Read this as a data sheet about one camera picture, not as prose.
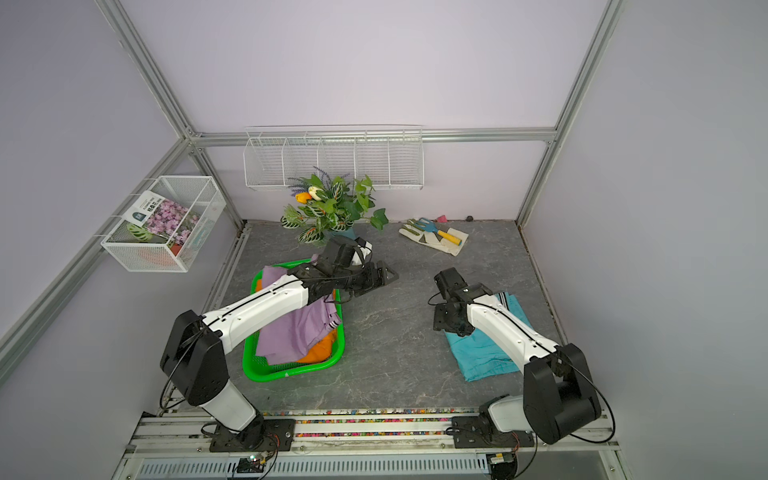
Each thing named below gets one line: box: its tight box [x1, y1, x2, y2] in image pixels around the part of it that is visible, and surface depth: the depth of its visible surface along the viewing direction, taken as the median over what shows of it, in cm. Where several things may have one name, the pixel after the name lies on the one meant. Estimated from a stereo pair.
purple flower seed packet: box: [123, 190, 200, 256], surface depth 75 cm
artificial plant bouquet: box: [280, 166, 389, 244], surface depth 82 cm
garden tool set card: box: [398, 218, 469, 257], surface depth 118 cm
